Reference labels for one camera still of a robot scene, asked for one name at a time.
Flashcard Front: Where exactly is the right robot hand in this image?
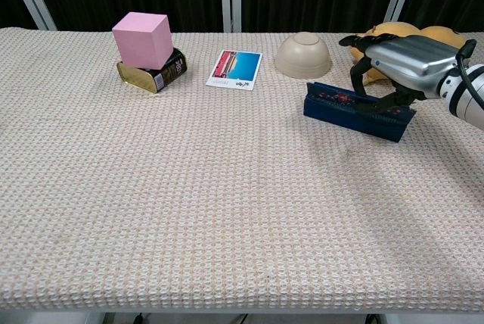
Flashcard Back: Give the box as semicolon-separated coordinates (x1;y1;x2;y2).
338;34;472;113

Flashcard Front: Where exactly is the dark blue cardboard box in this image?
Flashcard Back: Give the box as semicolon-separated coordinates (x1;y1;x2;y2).
302;81;417;143

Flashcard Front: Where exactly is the yellow plush toy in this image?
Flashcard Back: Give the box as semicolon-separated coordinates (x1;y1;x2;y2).
349;21;466;86

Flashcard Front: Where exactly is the beige upturned bowl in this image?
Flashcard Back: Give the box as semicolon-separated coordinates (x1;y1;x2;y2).
274;31;334;79

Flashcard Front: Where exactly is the red and blue postcard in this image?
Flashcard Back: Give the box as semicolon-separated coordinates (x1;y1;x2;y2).
205;49;263;92

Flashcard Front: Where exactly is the black and gold can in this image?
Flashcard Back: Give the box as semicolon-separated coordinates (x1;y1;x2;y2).
116;47;188;95

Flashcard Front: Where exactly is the beige woven tablecloth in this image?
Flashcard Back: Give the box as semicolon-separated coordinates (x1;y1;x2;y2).
0;26;484;312

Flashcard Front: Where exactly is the pink cube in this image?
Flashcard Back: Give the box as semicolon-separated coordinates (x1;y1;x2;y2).
111;11;174;70

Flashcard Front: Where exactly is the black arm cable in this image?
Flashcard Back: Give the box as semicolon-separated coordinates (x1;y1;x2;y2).
455;39;484;109

